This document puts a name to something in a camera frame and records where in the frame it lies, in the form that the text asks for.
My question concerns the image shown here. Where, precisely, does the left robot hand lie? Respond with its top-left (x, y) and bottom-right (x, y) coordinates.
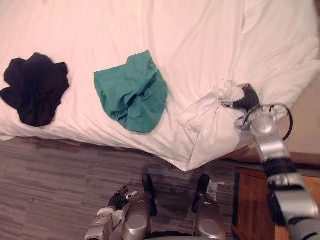
top-left (107, 185), bottom-right (139, 211)

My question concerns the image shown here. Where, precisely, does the wooden bed frame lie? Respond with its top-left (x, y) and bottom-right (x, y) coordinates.
top-left (219, 139), bottom-right (320, 168)

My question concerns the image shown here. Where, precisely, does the left silver robot leg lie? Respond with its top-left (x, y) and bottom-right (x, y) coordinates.
top-left (122, 174), bottom-right (159, 240)

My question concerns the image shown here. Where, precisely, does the white bed duvet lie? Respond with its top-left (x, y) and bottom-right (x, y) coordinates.
top-left (0, 0), bottom-right (320, 172)

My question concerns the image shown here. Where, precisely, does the silver robot leg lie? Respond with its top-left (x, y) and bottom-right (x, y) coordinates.
top-left (122, 174), bottom-right (159, 240)
top-left (191, 173), bottom-right (227, 240)

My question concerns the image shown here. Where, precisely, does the right silver robot leg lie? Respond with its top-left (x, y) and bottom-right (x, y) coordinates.
top-left (191, 173), bottom-right (227, 240)

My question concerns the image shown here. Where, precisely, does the teal crumpled cloth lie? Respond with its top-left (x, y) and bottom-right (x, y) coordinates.
top-left (93, 49), bottom-right (169, 134)

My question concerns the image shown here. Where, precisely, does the black crumpled cloth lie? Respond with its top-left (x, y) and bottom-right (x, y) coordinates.
top-left (0, 52), bottom-right (71, 128)

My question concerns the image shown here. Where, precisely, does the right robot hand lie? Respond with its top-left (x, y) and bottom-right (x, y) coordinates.
top-left (222, 83), bottom-right (261, 111)

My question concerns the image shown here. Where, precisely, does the wooden nightstand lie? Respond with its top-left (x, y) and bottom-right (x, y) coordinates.
top-left (230, 166), bottom-right (320, 240)

